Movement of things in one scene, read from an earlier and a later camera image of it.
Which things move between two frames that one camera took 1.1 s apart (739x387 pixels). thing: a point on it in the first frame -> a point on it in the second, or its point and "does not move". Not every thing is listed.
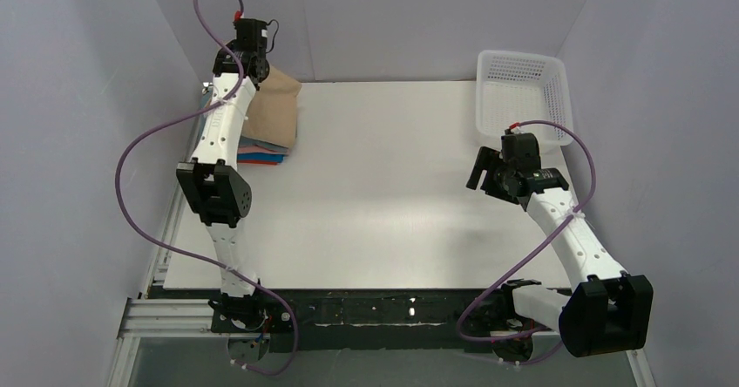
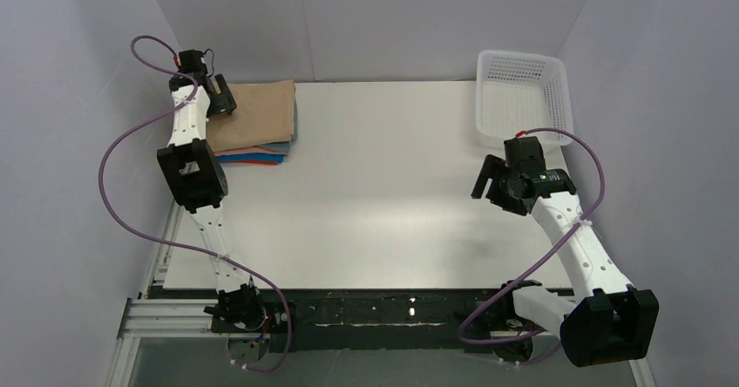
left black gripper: [261, 69] -> [220, 101]
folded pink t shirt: [254, 148] does not move
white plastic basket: [512, 86] does not move
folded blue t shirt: [257, 156] does not move
